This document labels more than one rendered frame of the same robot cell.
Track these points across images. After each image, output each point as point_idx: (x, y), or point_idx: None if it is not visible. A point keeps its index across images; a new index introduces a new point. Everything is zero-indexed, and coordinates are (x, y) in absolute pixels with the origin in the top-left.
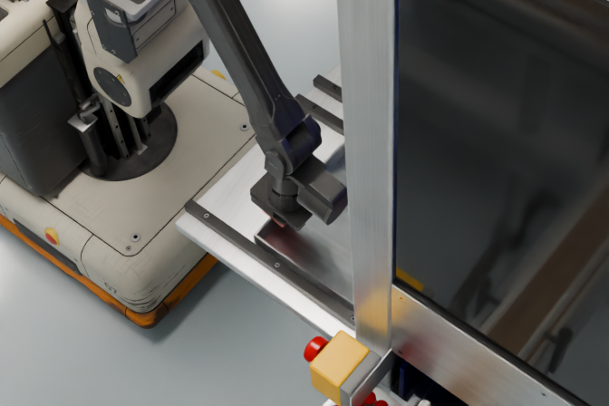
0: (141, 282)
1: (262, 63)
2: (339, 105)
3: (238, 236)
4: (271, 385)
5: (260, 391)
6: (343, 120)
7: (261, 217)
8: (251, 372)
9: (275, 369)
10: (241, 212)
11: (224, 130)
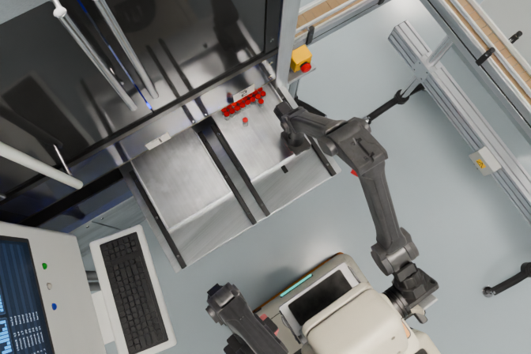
0: (342, 255)
1: (306, 116)
2: (249, 206)
3: (316, 148)
4: (293, 214)
5: (299, 213)
6: (251, 192)
7: (303, 159)
8: (300, 223)
9: (290, 221)
10: (311, 164)
11: (284, 329)
